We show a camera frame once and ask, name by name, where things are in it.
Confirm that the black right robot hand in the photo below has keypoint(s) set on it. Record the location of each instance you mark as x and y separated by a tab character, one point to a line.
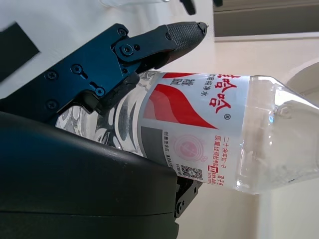
74	186

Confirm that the black tape strip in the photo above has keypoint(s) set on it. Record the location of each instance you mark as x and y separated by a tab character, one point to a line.
15	49

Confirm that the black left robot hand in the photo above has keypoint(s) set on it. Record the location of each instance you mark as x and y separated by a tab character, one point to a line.
189	6

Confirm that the clear water bottle red label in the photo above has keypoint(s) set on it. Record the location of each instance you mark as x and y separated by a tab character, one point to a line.
224	124

